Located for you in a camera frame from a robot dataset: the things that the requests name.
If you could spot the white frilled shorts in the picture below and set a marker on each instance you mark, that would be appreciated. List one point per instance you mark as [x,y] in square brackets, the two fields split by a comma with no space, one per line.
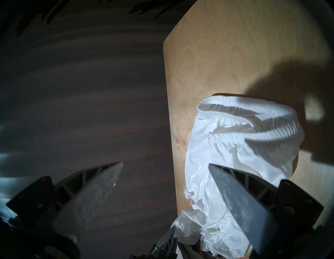
[229,146]

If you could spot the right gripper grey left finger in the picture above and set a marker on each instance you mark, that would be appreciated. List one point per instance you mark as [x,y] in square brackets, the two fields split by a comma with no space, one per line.
[88,198]

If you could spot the tall dark leafy plant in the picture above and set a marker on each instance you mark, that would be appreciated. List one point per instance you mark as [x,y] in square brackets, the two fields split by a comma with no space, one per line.
[146,6]

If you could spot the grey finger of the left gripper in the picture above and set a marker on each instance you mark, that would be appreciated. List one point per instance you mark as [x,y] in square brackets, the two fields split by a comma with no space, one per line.
[167,241]

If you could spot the beige pleated curtain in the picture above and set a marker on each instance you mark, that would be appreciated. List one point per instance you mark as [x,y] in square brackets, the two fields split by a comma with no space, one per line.
[78,91]

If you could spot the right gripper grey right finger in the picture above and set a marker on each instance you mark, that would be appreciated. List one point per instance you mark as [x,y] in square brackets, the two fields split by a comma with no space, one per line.
[248,206]

